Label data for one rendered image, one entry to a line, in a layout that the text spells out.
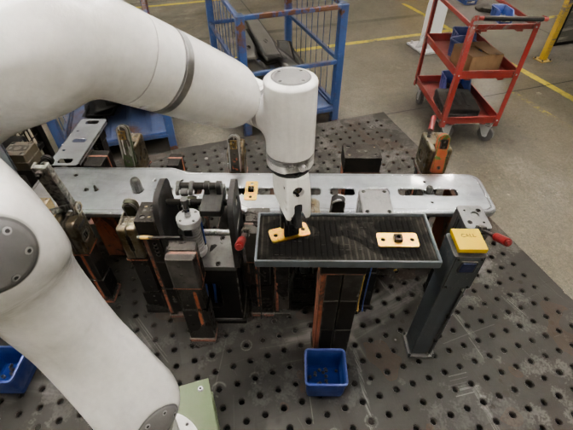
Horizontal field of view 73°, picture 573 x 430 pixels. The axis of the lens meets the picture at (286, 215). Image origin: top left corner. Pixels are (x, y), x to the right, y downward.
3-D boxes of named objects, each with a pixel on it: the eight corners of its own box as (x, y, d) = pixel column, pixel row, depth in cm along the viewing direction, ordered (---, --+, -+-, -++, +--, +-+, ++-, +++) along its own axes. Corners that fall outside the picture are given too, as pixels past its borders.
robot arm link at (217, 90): (89, 78, 47) (245, 124, 73) (170, 124, 40) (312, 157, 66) (109, 2, 45) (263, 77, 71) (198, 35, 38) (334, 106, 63)
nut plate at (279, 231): (304, 223, 85) (304, 218, 84) (310, 235, 82) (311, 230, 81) (268, 231, 83) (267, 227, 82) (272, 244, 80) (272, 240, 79)
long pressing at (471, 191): (474, 171, 126) (475, 166, 125) (500, 219, 110) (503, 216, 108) (48, 168, 127) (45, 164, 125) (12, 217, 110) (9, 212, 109)
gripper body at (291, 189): (320, 171, 66) (316, 218, 74) (300, 140, 73) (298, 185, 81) (278, 180, 65) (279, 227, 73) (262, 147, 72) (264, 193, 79)
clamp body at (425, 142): (420, 206, 156) (446, 127, 131) (430, 234, 145) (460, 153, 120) (394, 206, 156) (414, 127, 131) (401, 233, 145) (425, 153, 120)
